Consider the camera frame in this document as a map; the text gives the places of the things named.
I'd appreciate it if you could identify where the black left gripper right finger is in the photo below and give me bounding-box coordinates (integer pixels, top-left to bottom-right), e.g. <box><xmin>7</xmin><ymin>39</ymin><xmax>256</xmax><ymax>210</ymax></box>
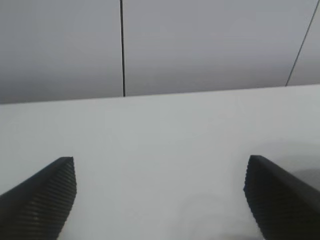
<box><xmin>243</xmin><ymin>154</ymin><xmax>320</xmax><ymax>240</ymax></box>

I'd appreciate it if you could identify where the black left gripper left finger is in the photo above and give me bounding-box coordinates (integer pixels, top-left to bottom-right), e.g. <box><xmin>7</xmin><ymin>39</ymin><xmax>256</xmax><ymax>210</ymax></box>
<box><xmin>0</xmin><ymin>156</ymin><xmax>78</xmax><ymax>240</ymax></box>

